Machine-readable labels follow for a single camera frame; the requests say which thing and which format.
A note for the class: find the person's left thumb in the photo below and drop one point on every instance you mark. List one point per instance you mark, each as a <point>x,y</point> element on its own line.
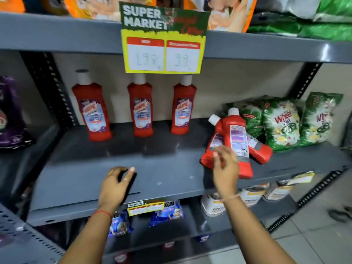
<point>129,175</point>

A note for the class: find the white green detergent bag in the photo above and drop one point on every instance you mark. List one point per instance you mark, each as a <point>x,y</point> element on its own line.
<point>310,6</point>

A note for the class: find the white refill pouch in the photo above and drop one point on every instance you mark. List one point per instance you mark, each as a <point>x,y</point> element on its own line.
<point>279,191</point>
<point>253,193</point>
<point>211,206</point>

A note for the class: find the orange printed packet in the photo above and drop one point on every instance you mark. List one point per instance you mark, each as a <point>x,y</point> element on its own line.
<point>104,6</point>
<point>231,12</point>
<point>11,3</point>

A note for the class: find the purple packet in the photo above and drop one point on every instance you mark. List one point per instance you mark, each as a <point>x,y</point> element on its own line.
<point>11,115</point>

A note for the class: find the blue white pouch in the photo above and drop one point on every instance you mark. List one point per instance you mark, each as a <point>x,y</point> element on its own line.
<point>120,224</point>
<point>168,213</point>
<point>203,238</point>

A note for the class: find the small shelf price tag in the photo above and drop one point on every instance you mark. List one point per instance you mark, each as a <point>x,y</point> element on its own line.
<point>145,208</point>

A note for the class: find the thin pale thread wristband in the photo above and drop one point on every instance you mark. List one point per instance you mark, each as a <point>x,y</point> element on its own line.
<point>230,197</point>

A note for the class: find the green detergent powder bag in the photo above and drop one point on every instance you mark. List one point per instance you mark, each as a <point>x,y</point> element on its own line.
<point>283,126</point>
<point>250,115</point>
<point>320,120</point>

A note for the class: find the green yellow price sign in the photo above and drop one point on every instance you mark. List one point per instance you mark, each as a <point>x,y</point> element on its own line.
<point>163,38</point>

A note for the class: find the person's right thumb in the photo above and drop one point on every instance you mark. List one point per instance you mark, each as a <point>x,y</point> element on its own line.
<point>216,159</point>

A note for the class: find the red cleaner bottle white cap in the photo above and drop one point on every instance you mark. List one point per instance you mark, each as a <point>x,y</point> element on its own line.
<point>239,134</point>
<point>260,151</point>
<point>213,145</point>
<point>143,109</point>
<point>183,107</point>
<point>93,112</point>

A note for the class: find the grey metal shelf rack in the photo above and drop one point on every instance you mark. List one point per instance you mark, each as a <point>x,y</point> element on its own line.
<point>165,162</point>

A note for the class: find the dark green plastic bag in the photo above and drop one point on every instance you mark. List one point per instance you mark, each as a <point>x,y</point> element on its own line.
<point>302,29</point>

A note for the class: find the person's left hand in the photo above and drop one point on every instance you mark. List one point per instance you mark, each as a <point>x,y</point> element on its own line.
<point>111,191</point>

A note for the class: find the grey perforated metal rack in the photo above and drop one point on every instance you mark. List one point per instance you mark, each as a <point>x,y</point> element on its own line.
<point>24,239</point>

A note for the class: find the person's right hand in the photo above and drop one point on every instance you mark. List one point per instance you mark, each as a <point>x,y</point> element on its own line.
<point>227,173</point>

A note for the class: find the red thread wristband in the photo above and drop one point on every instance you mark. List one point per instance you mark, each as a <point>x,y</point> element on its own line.
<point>101,213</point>

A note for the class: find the person's right forearm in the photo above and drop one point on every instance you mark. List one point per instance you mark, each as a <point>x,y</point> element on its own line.
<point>253,233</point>

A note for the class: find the dark sandal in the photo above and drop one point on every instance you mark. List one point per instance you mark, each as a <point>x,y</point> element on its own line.
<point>341,214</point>

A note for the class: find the person's left forearm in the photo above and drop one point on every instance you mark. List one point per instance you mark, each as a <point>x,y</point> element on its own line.
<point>88,239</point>

